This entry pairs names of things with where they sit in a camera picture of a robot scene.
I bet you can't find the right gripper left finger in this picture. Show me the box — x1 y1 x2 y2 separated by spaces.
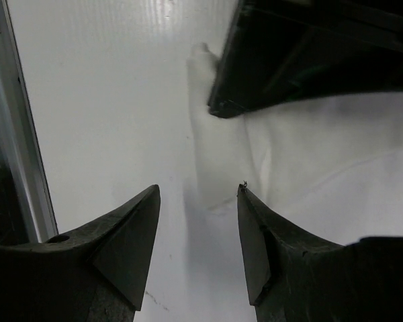
0 184 161 321

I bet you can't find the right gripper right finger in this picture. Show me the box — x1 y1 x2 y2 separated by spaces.
237 184 403 321

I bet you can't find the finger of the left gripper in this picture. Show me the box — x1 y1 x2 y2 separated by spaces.
208 1 403 118

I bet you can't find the white sock pair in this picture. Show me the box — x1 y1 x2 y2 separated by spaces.
187 43 403 244

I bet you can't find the aluminium rail frame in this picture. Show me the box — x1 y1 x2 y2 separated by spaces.
0 1 58 245

